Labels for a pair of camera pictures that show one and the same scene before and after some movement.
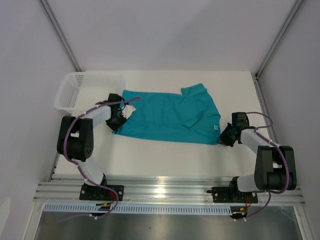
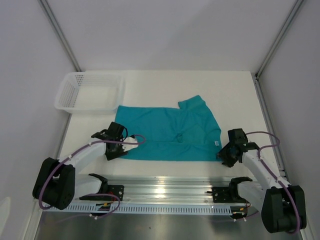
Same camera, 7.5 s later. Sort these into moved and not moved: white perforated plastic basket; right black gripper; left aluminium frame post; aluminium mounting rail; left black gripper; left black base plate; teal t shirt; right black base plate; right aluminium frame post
Moved: right black gripper; teal t shirt; left black gripper
Not moved: right aluminium frame post; white perforated plastic basket; aluminium mounting rail; left black base plate; left aluminium frame post; right black base plate
